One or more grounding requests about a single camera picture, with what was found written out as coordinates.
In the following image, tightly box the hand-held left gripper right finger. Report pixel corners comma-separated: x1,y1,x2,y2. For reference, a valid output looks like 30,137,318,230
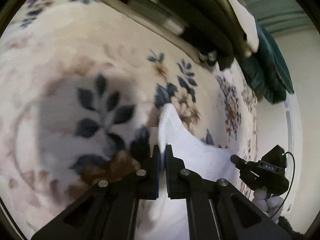
165,144,293,240

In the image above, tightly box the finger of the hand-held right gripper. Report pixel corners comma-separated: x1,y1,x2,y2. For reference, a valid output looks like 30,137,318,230
230,154,252,173

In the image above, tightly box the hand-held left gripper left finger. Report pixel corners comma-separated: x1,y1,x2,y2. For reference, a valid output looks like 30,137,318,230
31,144,161,240

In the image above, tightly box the white t-shirt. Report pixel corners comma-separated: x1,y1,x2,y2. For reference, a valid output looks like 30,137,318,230
140,104,250,240

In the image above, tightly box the person's right hand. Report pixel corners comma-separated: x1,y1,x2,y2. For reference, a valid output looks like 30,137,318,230
251,189,284,214

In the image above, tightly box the white headboard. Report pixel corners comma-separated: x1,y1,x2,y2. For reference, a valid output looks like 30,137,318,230
282,97,304,205

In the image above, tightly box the teal folded blanket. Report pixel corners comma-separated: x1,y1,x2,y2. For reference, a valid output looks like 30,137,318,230
237,21,295,104

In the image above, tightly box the floral bedspread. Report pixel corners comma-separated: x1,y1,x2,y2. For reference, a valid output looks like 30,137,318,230
0,0,259,240

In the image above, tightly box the teal curtain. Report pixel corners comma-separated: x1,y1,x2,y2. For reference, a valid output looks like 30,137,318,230
230,0,310,34

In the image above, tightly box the striped folded garment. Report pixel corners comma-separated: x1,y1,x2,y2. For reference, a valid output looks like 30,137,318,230
127,0,188,35

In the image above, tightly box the black cable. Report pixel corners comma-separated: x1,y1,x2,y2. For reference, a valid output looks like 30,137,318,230
269,151,295,219

